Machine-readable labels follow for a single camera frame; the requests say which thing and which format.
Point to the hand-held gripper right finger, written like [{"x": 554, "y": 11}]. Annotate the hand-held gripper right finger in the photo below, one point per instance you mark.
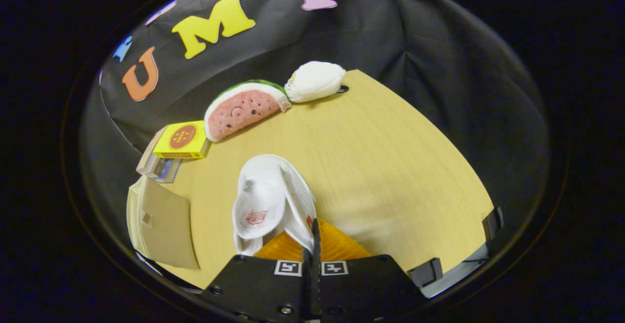
[{"x": 366, "y": 289}]

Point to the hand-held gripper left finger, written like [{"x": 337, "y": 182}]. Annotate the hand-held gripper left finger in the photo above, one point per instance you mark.
[{"x": 263, "y": 289}]

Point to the small white canvas shoe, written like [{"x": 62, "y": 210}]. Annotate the small white canvas shoe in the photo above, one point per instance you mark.
[{"x": 259, "y": 206}]

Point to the cream storage box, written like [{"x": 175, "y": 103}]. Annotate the cream storage box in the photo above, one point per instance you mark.
[{"x": 166, "y": 225}]

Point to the black table clamp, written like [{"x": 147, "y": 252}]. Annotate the black table clamp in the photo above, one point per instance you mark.
[
  {"x": 426, "y": 272},
  {"x": 492, "y": 224}
]

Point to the blue book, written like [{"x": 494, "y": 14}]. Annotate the blue book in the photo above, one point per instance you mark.
[{"x": 166, "y": 169}]

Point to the yellow book with red circle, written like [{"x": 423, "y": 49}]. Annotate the yellow book with red circle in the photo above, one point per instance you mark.
[{"x": 183, "y": 137}]

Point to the watermelon slice plush toy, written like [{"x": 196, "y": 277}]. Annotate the watermelon slice plush toy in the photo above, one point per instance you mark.
[{"x": 239, "y": 113}]

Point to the white plush toy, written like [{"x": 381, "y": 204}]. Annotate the white plush toy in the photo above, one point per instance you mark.
[{"x": 315, "y": 81}]

